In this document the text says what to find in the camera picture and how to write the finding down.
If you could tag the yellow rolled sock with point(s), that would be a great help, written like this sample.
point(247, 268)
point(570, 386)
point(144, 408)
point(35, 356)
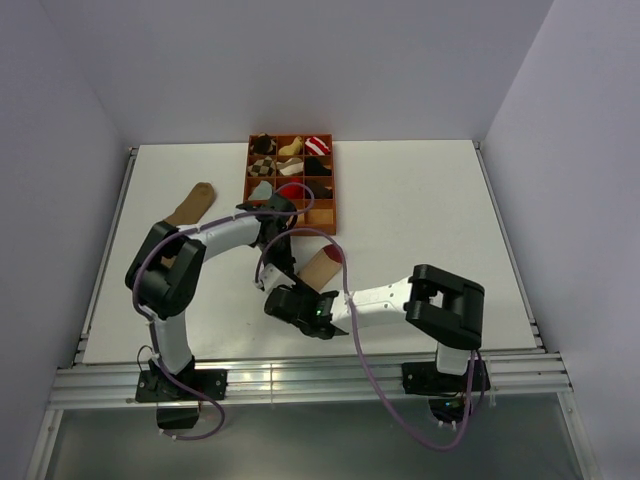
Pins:
point(294, 147)

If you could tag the aluminium front rail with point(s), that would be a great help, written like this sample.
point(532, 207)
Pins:
point(295, 381)

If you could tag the light blue rolled sock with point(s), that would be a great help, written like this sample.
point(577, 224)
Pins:
point(261, 192)

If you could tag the dark brown black rolled sock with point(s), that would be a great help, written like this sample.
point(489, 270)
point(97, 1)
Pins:
point(320, 190)

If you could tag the beige maroon striped sock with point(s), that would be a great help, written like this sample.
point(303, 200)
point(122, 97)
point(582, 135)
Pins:
point(321, 268)

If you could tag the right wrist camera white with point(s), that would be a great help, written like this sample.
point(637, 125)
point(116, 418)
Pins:
point(271, 277)

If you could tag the black box under rail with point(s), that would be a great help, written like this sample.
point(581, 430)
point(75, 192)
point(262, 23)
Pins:
point(177, 418)

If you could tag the orange wooden compartment tray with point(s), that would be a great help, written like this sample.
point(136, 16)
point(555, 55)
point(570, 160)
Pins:
point(318, 213)

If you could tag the checkered rolled sock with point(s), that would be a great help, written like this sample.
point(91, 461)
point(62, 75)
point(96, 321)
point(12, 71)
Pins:
point(262, 167)

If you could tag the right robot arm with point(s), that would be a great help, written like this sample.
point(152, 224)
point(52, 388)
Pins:
point(446, 307)

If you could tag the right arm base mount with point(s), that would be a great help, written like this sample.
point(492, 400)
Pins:
point(422, 378)

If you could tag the red white striped rolled sock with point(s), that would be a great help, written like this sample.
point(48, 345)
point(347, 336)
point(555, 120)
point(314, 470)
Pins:
point(316, 146)

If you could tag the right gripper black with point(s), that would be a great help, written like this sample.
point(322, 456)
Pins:
point(300, 288)

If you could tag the beige brown striped rolled sock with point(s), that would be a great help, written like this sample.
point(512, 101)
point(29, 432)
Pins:
point(290, 167)

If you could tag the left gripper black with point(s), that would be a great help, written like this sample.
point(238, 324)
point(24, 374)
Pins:
point(286, 261)

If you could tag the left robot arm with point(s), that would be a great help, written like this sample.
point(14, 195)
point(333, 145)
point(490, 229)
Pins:
point(164, 275)

